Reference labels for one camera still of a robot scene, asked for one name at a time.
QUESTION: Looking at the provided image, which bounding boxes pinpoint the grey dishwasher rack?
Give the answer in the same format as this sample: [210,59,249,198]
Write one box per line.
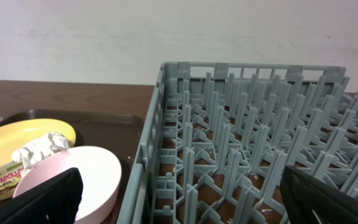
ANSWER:
[117,62,358,223]

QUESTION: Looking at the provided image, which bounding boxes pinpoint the white napkin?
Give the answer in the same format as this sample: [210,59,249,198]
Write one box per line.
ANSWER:
[11,132,73,177]

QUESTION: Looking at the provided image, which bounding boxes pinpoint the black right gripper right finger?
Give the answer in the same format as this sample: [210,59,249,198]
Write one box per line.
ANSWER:
[280,166,358,224]

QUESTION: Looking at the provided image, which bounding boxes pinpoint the brown serving tray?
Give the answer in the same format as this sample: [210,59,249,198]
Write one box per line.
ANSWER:
[0,109,143,224]

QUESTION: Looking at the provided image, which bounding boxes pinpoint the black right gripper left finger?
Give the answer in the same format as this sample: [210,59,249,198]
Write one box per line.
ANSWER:
[0,167,83,224]

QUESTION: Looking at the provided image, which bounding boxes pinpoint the yellow plate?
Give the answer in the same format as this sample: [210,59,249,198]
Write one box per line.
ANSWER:
[0,119,76,166]

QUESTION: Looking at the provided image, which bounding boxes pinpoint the pink bowl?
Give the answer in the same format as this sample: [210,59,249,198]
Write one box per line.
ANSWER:
[14,146,122,224]

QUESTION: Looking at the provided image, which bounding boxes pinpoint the yellow green snack wrapper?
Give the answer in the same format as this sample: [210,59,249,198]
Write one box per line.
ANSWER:
[0,162,24,200]

